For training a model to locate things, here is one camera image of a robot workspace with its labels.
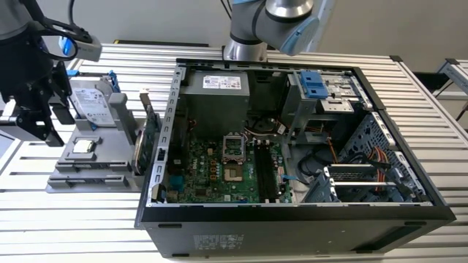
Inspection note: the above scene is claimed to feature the green graphics card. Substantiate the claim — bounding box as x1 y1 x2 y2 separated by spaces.
132 87 163 176

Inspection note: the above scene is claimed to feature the black yellow edge strip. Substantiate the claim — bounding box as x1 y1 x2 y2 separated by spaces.
112 39 210 47

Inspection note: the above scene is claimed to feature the grey metal disk bay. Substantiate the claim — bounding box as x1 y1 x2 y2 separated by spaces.
303 163 420 204

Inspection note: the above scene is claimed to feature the black open PC case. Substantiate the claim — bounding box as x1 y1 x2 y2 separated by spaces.
134 57 458 259

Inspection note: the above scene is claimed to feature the CPU socket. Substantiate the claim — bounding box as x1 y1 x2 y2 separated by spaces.
223 163 246 183

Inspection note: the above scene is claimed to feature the hard disk in blue carrier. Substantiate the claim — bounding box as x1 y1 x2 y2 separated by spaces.
67 68 122 129

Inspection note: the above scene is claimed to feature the black cable bundle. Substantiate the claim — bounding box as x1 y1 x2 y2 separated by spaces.
298 152 330 180

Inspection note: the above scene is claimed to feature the aluminium side table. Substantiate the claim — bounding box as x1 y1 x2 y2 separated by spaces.
434 57 468 121

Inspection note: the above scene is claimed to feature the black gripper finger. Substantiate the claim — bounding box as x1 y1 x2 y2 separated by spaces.
50 61 78 124
16 108 66 148

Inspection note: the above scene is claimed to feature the green motherboard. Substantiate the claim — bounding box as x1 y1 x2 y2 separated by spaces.
166 134 296 205

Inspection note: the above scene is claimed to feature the metal socket cover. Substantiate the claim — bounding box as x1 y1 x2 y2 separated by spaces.
222 132 246 163

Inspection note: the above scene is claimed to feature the grey power supply unit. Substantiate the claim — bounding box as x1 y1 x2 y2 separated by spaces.
180 70 252 138

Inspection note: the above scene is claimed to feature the silver CPU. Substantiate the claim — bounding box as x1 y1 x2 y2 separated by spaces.
72 139 96 153

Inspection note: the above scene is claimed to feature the grey parts rack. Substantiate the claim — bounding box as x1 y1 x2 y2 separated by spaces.
44 92 162 194

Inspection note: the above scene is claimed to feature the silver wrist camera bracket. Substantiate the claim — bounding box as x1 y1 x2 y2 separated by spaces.
0 95 19 125

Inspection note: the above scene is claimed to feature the RAM stick with black chips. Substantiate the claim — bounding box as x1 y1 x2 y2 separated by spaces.
48 178 127 185
56 162 130 168

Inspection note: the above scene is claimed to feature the grey metal drive cage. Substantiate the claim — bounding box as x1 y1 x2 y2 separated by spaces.
286 70 362 145

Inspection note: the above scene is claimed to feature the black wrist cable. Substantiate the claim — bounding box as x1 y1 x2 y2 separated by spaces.
67 0 78 27

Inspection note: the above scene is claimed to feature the orange red power wire bundle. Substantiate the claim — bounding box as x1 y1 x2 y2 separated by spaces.
306 124 338 165
367 146 390 194

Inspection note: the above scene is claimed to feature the blue plastic drive latch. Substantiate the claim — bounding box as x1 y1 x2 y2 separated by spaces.
299 70 327 99

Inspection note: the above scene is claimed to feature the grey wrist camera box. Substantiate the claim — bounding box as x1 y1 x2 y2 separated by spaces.
71 35 103 63

